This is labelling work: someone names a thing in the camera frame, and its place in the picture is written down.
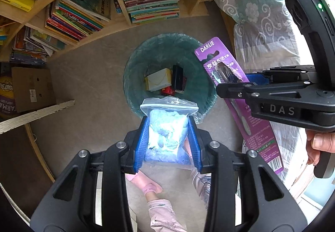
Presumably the plain white carton box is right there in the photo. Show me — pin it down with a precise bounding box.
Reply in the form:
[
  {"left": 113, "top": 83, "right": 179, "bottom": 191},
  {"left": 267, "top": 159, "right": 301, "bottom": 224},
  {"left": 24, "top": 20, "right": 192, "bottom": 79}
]
[{"left": 145, "top": 68, "right": 173, "bottom": 91}]

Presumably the black box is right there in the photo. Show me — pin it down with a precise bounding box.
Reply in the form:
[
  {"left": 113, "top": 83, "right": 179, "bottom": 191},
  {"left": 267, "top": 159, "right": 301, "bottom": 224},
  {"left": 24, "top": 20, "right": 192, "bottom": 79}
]
[{"left": 171, "top": 65, "right": 184, "bottom": 92}]

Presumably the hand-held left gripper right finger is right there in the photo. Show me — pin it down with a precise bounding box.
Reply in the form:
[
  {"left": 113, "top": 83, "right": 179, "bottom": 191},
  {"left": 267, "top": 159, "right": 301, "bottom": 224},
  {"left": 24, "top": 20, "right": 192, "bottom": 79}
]
[{"left": 188, "top": 116, "right": 307, "bottom": 232}]

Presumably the wooden plank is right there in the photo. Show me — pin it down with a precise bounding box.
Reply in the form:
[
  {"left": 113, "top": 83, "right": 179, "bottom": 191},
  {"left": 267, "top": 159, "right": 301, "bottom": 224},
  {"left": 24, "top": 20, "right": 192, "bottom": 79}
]
[{"left": 0, "top": 100, "right": 75, "bottom": 134}]

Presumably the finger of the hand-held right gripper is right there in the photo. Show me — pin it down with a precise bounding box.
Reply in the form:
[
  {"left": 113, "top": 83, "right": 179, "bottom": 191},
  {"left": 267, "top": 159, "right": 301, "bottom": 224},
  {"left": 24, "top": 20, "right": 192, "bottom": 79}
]
[
  {"left": 247, "top": 65, "right": 318, "bottom": 85},
  {"left": 216, "top": 81, "right": 305, "bottom": 104}
]

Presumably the pile of loose books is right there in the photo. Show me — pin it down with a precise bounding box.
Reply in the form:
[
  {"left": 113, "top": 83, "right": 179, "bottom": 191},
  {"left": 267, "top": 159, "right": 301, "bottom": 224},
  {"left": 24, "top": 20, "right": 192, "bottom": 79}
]
[{"left": 9, "top": 26, "right": 66, "bottom": 65}]

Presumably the stack of picture books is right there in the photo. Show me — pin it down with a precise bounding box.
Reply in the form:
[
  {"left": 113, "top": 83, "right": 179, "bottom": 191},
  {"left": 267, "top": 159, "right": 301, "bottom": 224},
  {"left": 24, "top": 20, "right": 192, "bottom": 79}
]
[{"left": 46, "top": 0, "right": 112, "bottom": 44}]

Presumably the purple toothbrush package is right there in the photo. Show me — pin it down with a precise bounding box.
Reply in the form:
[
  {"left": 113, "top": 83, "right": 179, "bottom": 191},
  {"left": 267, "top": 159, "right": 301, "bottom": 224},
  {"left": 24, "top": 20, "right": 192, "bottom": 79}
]
[{"left": 195, "top": 36, "right": 284, "bottom": 173}]

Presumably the brown cardboard box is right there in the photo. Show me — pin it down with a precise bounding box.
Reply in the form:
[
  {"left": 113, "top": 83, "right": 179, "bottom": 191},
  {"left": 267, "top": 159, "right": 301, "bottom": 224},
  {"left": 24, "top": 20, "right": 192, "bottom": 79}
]
[{"left": 11, "top": 67, "right": 57, "bottom": 112}]

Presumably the pink slipper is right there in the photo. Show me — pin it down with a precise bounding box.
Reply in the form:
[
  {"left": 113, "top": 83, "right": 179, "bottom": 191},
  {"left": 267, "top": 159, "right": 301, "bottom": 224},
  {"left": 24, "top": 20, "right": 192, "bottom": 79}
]
[{"left": 126, "top": 169, "right": 163, "bottom": 194}]

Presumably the purple board game box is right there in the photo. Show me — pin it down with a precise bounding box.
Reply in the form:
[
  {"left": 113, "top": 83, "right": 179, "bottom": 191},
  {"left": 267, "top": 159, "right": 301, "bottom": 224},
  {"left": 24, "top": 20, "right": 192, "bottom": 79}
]
[{"left": 0, "top": 75, "right": 17, "bottom": 120}]

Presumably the person's leg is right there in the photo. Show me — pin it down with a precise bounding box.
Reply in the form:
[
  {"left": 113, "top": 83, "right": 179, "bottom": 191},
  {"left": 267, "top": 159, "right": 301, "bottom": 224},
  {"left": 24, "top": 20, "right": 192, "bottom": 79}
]
[{"left": 147, "top": 199, "right": 187, "bottom": 232}]

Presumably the trash bin with green liner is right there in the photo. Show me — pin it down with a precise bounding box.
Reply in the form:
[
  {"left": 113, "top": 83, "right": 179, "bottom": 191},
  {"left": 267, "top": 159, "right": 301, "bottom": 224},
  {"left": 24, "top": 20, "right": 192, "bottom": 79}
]
[{"left": 123, "top": 34, "right": 219, "bottom": 124}]

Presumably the clear bag of blue cloth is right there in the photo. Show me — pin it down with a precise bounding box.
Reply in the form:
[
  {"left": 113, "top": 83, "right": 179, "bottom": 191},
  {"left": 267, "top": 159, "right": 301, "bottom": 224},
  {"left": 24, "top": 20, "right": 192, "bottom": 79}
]
[{"left": 140, "top": 97, "right": 198, "bottom": 164}]

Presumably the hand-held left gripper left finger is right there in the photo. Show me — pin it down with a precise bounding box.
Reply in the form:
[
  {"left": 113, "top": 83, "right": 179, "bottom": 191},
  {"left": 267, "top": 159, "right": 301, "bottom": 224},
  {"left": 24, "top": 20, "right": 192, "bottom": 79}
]
[{"left": 30, "top": 117, "right": 150, "bottom": 232}]

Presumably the person's right hand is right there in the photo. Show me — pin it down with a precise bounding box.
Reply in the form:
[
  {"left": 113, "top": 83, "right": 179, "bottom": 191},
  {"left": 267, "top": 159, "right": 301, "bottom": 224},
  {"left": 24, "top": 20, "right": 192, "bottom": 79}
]
[{"left": 306, "top": 129, "right": 335, "bottom": 167}]

